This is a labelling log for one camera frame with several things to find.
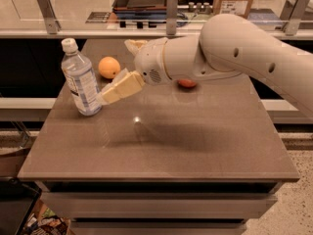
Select printed magazines pile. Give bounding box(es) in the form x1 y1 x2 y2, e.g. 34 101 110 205
22 208 68 235

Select metal rail bracket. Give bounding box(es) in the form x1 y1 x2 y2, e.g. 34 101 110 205
166 0 178 35
36 0 61 34
280 0 313 35

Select red apple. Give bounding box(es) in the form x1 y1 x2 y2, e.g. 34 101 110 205
178 79 197 88

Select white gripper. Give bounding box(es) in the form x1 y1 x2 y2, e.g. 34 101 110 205
97 37 170 105

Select orange fruit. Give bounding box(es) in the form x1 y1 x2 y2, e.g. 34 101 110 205
98 57 120 79

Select blue plastic water bottle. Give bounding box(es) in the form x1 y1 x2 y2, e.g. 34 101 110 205
62 38 102 116

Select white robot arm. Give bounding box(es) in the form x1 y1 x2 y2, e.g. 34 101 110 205
97 14 313 118

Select black bin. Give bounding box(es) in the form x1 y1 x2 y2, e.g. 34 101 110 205
0 178 41 235

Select right metal rail bracket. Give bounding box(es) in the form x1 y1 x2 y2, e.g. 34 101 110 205
280 0 313 35

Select grey cabinet drawers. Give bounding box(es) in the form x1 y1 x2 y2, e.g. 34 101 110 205
35 180 283 235

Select middle metal rail bracket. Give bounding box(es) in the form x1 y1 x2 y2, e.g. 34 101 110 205
166 0 178 35

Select left metal rail bracket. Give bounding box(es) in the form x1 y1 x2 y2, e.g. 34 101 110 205
36 0 61 34

